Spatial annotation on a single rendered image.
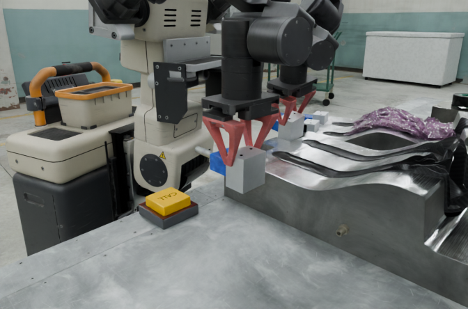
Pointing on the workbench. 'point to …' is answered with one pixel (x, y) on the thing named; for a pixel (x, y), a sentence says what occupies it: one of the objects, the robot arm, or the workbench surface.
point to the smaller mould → (446, 111)
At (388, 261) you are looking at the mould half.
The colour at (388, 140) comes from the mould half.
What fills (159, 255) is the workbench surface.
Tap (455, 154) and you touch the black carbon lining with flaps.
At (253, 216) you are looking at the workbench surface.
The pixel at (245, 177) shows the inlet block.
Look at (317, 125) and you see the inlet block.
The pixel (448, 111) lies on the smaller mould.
